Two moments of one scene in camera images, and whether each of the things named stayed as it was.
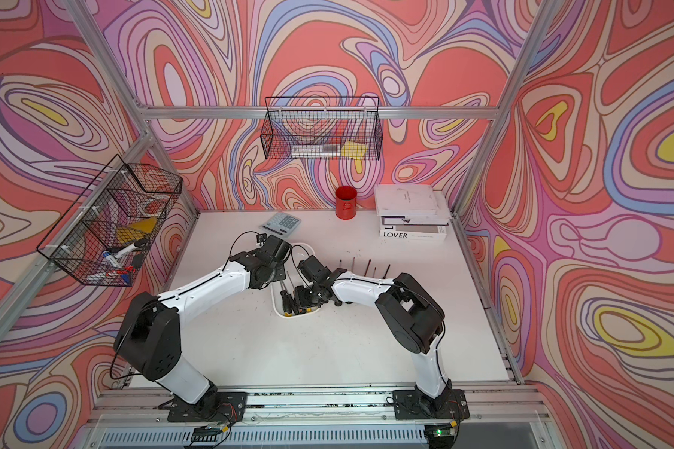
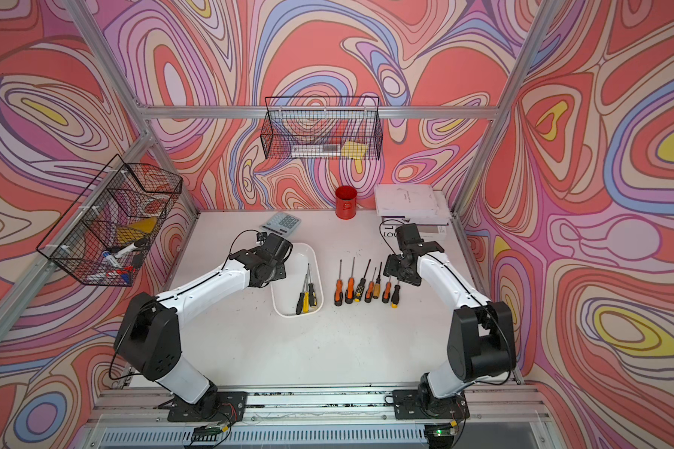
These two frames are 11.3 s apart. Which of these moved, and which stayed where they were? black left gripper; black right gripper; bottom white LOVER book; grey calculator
Moved: black right gripper
Stayed: bottom white LOVER book; black left gripper; grey calculator
